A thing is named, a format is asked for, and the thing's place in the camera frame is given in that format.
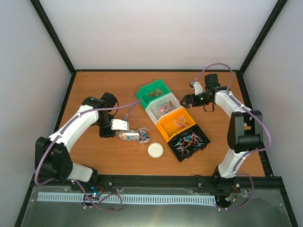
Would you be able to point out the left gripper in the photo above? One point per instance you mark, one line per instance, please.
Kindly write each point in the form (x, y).
(103, 134)

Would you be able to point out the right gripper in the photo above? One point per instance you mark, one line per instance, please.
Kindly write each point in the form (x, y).
(186, 98)

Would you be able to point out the silver metal scoop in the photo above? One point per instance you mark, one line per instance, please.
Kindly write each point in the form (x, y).
(128, 135)

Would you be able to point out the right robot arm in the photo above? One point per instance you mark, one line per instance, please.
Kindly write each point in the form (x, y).
(245, 132)

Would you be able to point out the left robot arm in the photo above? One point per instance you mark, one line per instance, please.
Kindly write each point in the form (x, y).
(52, 159)

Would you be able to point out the white plastic bin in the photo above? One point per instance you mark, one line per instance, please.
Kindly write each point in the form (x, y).
(162, 106)

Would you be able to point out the yellow plastic bin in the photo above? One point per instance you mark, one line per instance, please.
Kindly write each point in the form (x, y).
(175, 122)

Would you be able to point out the green plastic bin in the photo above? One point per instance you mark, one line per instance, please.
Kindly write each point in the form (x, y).
(151, 92)

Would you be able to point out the clear glass jar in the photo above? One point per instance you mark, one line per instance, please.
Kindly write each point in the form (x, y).
(144, 135)

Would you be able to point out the black plastic bin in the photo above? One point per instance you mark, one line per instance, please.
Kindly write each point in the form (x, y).
(188, 142)

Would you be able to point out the white jar lid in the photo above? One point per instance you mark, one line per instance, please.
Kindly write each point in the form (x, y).
(155, 150)

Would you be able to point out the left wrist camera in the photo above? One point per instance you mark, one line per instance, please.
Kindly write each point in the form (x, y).
(121, 125)

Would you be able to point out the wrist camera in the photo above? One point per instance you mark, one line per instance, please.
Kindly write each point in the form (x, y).
(121, 125)
(196, 86)

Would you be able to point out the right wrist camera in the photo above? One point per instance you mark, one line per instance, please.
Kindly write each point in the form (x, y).
(196, 86)

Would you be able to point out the light blue cable duct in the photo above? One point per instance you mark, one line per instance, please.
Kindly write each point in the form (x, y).
(132, 199)

